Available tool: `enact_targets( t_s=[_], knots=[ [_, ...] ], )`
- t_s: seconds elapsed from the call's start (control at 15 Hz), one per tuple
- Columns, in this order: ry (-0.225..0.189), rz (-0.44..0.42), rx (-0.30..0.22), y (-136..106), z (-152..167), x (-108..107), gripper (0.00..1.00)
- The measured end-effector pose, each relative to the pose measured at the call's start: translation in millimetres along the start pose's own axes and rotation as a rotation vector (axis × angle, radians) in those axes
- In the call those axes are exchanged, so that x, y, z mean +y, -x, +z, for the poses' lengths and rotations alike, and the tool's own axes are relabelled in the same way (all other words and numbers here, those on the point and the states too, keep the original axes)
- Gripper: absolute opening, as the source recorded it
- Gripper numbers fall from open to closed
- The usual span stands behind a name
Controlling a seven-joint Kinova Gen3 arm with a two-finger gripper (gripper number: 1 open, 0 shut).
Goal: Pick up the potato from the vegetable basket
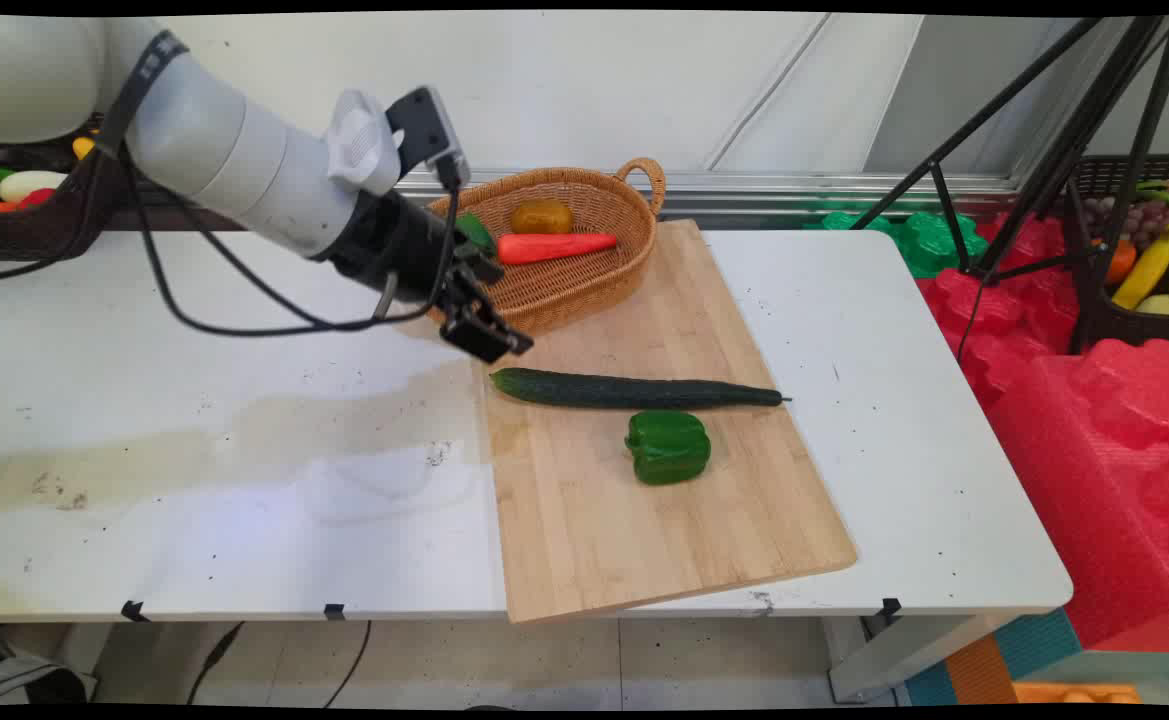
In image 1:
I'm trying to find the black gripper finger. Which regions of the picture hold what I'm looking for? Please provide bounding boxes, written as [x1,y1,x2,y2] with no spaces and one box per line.
[459,266,535,357]
[440,296,511,365]

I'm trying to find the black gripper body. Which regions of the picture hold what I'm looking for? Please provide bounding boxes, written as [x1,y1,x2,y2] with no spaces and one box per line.
[329,190,505,307]

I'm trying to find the toy carrot with green top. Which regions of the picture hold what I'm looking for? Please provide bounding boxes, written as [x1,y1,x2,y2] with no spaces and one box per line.
[456,212,619,267]

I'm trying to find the long dark green cucumber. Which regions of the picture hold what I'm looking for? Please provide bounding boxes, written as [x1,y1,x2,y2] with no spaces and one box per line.
[489,367,793,410]

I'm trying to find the green bell pepper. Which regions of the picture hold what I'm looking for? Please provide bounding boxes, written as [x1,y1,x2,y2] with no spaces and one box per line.
[625,409,713,487]

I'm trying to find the wooden cutting board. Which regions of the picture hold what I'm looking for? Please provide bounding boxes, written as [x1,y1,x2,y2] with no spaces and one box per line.
[399,219,858,625]

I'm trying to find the dark brown plastic basket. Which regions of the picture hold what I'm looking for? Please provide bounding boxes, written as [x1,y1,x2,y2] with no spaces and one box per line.
[0,138,145,264]

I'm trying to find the white toy vegetable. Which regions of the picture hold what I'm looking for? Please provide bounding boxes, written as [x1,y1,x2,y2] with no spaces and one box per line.
[0,170,70,204]

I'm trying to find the green foam mat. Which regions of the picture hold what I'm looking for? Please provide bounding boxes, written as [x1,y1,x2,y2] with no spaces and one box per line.
[804,208,991,280]

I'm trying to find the white table leg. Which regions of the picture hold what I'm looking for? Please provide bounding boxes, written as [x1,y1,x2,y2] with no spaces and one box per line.
[822,612,1017,705]

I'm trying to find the grey object under table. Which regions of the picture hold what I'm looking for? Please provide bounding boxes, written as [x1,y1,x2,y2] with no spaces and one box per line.
[0,608,97,707]

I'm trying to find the black tripod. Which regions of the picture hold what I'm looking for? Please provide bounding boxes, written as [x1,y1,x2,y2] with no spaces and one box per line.
[849,15,1169,357]

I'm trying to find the dark brown fruit basket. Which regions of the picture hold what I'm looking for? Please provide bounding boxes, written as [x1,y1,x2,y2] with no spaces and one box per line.
[1062,153,1169,351]

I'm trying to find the large red foam mat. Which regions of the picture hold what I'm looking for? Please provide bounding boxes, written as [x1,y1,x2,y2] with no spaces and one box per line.
[984,338,1169,653]

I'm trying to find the teal and orange floor mat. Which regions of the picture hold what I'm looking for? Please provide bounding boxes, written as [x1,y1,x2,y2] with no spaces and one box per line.
[902,607,1085,707]

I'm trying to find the orange toy fruit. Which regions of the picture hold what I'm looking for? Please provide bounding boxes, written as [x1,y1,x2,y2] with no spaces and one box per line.
[1094,238,1139,287]

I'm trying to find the yellow toy banana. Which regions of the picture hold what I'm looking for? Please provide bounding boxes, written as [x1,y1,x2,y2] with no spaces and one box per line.
[1111,232,1169,311]

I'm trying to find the purple toy grapes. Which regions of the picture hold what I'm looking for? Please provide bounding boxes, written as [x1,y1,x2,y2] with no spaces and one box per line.
[1084,197,1169,251]

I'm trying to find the orange foam piece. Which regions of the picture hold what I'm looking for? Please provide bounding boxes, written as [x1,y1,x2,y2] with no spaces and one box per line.
[1011,682,1144,706]

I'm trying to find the wicker basket with handles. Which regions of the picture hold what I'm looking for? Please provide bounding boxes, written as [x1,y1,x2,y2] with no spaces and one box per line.
[424,157,667,337]

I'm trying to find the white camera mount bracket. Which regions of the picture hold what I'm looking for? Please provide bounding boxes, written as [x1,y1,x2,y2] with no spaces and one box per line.
[324,90,405,197]

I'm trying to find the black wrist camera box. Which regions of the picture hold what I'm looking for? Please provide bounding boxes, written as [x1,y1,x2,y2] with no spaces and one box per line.
[386,86,472,191]

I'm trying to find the black camera cable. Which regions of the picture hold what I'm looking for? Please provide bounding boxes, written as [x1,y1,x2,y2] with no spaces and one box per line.
[122,150,467,338]

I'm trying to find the black strap with print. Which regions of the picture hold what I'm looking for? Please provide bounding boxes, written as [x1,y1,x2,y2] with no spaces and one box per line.
[96,30,191,156]

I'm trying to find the aluminium wall rail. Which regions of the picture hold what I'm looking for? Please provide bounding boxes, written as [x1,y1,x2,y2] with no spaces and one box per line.
[392,166,1023,231]

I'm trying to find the black floor cable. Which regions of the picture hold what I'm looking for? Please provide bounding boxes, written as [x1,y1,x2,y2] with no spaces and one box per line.
[322,620,374,710]
[187,621,246,707]

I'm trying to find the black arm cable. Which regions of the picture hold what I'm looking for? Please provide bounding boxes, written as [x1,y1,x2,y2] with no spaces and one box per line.
[0,150,135,286]

